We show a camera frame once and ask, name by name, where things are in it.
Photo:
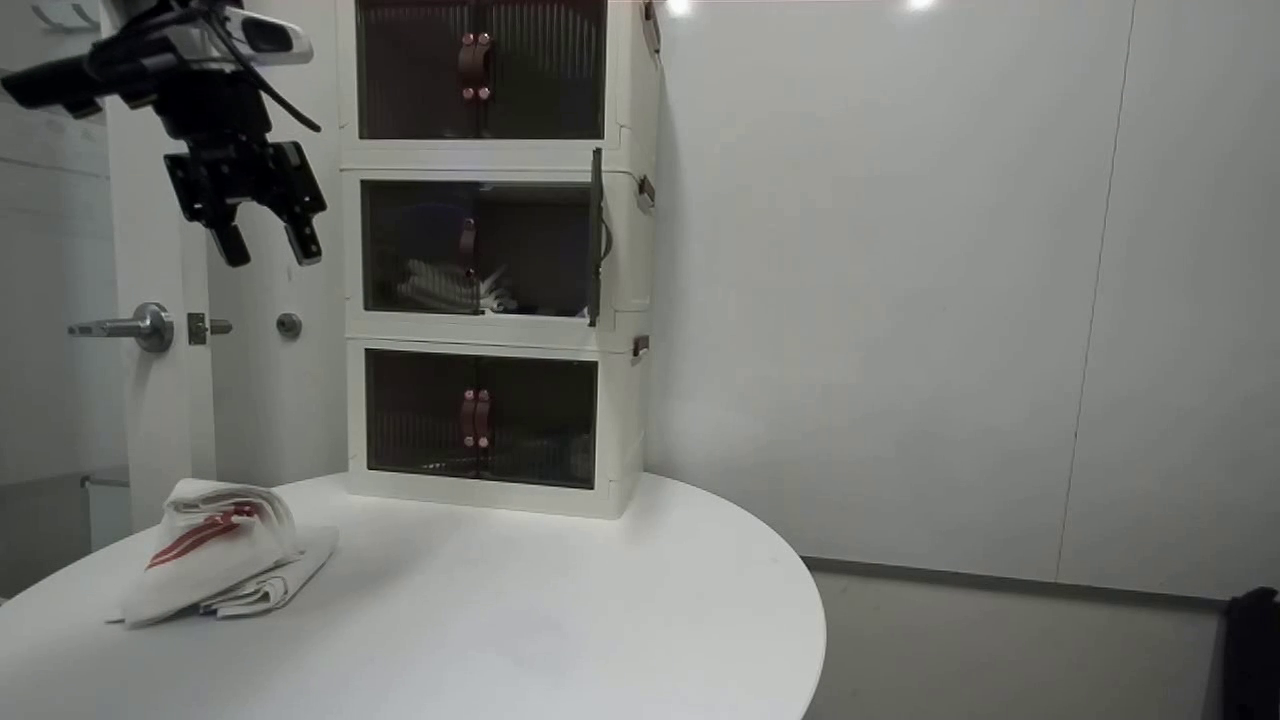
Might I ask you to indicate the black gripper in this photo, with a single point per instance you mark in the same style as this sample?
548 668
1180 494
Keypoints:
242 174

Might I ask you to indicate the ribbed dark cabinet door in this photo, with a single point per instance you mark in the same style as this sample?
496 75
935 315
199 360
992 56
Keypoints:
545 240
545 67
533 427

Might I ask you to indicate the red striped white towel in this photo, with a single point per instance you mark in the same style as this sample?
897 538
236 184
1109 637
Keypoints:
202 546

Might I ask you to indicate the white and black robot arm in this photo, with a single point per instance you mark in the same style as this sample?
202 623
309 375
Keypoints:
54 80

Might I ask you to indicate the white three-drawer cabinet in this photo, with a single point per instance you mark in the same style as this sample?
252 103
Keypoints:
624 427

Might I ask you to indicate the round metal lock knob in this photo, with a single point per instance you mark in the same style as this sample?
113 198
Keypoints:
291 324

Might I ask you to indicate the metal door latch plate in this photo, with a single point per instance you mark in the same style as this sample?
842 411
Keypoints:
205 329

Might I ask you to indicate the white door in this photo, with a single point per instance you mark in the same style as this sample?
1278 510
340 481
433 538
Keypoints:
152 402

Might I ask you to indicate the small metal cabinet latch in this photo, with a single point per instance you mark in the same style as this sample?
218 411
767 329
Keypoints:
640 346
646 192

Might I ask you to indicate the black object on floor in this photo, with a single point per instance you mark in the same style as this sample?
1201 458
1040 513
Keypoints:
1252 662

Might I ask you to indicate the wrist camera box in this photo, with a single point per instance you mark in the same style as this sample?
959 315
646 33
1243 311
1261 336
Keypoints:
267 39

